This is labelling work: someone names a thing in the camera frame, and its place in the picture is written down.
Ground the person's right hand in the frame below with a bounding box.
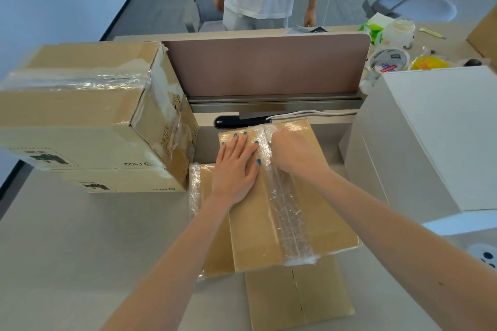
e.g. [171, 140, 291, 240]
[270, 127, 331, 185]

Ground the person's left hand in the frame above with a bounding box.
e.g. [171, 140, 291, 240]
[209, 131, 263, 210]

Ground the white box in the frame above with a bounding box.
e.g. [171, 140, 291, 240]
[351, 66, 497, 236]
[339, 125, 391, 207]

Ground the brown cardboard box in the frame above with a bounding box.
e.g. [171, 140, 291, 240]
[0, 41, 187, 171]
[58, 96, 199, 194]
[465, 5, 497, 71]
[189, 118, 362, 331]

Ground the person's left forearm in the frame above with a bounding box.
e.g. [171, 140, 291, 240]
[100, 197, 233, 331]

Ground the person's right forearm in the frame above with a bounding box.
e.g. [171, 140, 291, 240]
[310, 170, 497, 331]

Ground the black desk power socket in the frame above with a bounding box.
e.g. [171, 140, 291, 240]
[213, 114, 272, 129]

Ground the mauve desk divider panel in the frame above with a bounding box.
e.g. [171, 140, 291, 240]
[163, 32, 372, 112]

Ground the black tablet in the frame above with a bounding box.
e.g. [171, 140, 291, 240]
[285, 25, 329, 35]

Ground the white tape roll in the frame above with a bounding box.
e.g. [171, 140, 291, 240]
[367, 47, 411, 73]

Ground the green tissue pack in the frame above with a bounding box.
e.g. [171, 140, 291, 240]
[358, 12, 395, 44]

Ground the white plastic tub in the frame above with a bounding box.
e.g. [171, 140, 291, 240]
[382, 18, 416, 48]

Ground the yellow lid jar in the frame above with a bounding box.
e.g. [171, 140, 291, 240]
[410, 56, 451, 71]

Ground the small yellow packet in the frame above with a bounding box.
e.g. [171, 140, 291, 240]
[418, 27, 446, 40]

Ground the white handheld controller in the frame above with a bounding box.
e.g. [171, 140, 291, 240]
[467, 243, 497, 269]

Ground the white desk cable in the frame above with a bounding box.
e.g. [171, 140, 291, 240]
[266, 109, 358, 122]

